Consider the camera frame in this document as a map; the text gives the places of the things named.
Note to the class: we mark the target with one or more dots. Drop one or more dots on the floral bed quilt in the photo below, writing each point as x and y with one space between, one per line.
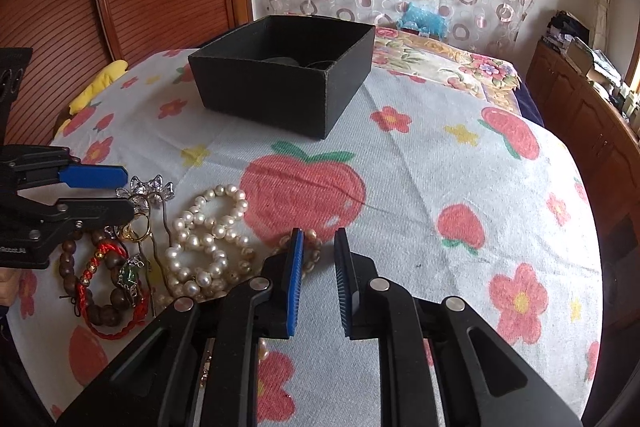
423 59

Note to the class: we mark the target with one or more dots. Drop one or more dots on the silver crystal hair clip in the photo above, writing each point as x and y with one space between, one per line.
159 192

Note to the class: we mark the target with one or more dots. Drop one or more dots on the black jewelry box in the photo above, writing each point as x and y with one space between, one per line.
295 73

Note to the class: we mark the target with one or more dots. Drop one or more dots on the cardboard box on cabinet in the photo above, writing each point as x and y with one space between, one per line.
583 57

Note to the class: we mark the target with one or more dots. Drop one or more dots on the yellow plush toy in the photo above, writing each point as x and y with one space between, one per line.
103 79

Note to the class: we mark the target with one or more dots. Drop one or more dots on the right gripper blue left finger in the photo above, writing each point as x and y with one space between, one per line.
196 364

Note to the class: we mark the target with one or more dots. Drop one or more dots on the long wooden cabinet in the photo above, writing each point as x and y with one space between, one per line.
604 150

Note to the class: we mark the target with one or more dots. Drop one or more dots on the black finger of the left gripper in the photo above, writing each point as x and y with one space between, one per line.
91 213

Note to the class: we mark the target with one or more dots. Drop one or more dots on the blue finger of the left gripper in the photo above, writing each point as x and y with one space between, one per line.
93 176

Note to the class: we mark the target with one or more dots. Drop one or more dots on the black bag on cabinet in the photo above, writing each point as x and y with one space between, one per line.
563 28

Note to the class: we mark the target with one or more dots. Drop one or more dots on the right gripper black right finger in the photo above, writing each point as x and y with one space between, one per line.
440 363

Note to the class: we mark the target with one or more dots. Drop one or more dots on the person's left hand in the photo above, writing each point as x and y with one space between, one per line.
9 284

